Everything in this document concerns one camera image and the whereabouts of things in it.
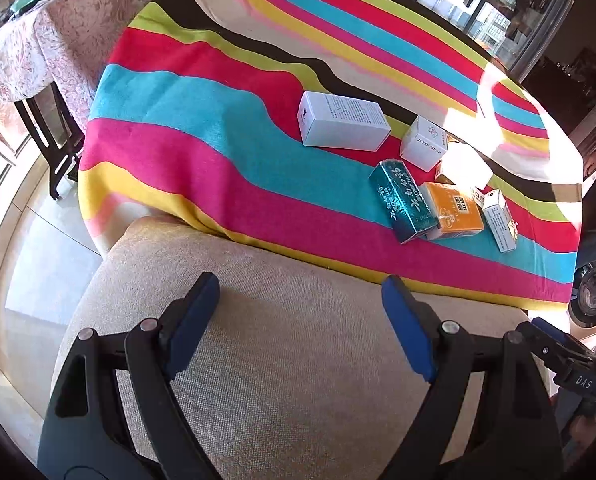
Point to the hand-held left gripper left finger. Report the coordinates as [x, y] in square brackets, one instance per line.
[192, 330]

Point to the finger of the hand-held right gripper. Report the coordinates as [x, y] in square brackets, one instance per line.
[548, 345]

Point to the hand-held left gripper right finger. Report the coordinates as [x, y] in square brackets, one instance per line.
[408, 330]

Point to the round grey appliance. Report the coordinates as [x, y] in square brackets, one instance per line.
[595, 300]

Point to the beige sofa cushion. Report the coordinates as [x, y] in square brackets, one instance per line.
[288, 360]

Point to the teal box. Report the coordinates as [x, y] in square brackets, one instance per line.
[403, 205]

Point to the orange box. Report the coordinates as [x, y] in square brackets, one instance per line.
[453, 210]

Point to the narrow white box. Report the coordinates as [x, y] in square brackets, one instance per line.
[500, 222]

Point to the small white box with emblem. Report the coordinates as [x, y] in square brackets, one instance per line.
[424, 142]

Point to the rainbow striped blanket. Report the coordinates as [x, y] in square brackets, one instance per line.
[227, 135]

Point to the plain white rectangular box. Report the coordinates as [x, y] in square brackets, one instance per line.
[343, 122]

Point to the dark wooden cabinet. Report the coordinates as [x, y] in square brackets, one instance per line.
[578, 85]

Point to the table with pink floral cloth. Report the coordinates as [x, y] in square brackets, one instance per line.
[62, 35]

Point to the dark wooden chair frame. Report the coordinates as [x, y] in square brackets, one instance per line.
[52, 145]

